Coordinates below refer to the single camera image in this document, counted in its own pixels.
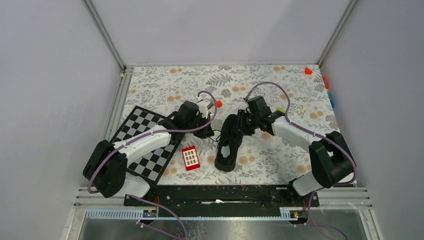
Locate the red triangular block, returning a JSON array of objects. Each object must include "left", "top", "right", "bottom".
[{"left": 304, "top": 67, "right": 313, "bottom": 75}]

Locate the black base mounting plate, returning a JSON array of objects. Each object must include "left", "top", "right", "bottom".
[{"left": 144, "top": 185, "right": 309, "bottom": 218}]

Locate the floral patterned table mat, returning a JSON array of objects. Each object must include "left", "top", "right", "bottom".
[{"left": 121, "top": 64, "right": 339, "bottom": 185}]

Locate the grey slotted cable duct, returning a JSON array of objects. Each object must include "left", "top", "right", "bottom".
[{"left": 86, "top": 207, "right": 307, "bottom": 222}]

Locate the black sneaker shoe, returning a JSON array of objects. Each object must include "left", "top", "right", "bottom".
[{"left": 214, "top": 114, "right": 243, "bottom": 172}]

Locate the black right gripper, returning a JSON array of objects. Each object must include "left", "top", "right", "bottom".
[{"left": 230, "top": 109, "right": 260, "bottom": 137}]

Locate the red toy calculator block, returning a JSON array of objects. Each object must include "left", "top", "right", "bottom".
[{"left": 181, "top": 146, "right": 201, "bottom": 171}]

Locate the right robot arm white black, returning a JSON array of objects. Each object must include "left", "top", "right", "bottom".
[{"left": 236, "top": 96, "right": 356, "bottom": 206}]

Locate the small red cube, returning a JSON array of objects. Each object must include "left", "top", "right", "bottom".
[{"left": 216, "top": 100, "right": 223, "bottom": 108}]

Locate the green rectangular block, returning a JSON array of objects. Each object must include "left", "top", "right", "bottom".
[{"left": 276, "top": 107, "right": 286, "bottom": 113}]

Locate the orange red toy piece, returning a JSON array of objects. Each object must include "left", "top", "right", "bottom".
[{"left": 322, "top": 76, "right": 329, "bottom": 90}]

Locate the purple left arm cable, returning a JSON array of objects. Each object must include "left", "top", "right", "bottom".
[{"left": 87, "top": 90, "right": 219, "bottom": 195}]

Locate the black white chessboard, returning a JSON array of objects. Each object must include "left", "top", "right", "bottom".
[{"left": 110, "top": 106, "right": 181, "bottom": 186}]

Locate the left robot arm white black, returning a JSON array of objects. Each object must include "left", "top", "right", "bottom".
[{"left": 82, "top": 99, "right": 218, "bottom": 206}]

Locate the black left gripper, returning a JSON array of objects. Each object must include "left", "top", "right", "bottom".
[{"left": 185, "top": 112, "right": 215, "bottom": 139}]

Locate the black shoelace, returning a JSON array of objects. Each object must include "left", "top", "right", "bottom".
[{"left": 209, "top": 129, "right": 221, "bottom": 143}]

